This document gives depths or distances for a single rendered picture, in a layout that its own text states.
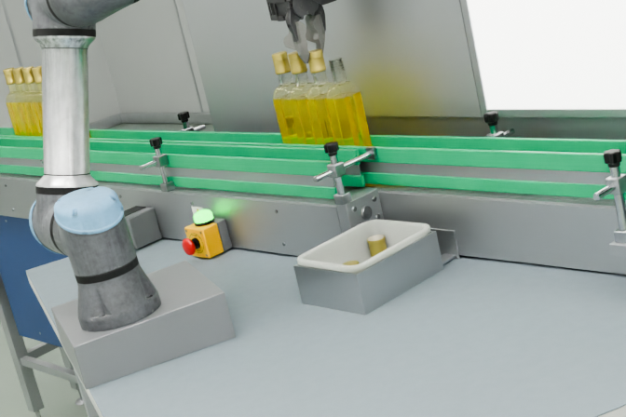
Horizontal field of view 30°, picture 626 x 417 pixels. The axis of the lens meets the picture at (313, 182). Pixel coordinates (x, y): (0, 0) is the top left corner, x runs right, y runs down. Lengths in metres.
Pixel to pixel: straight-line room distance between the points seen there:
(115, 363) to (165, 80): 6.46
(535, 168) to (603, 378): 0.52
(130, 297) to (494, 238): 0.68
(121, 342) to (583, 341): 0.80
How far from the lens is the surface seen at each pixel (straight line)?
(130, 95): 8.91
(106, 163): 3.00
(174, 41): 8.26
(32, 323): 3.73
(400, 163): 2.33
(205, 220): 2.62
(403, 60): 2.47
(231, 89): 2.97
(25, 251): 3.58
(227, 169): 2.60
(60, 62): 2.21
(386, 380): 1.85
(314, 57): 2.46
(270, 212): 2.50
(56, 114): 2.21
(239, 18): 2.87
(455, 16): 2.35
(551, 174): 2.10
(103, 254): 2.09
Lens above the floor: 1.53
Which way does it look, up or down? 15 degrees down
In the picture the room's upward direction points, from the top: 13 degrees counter-clockwise
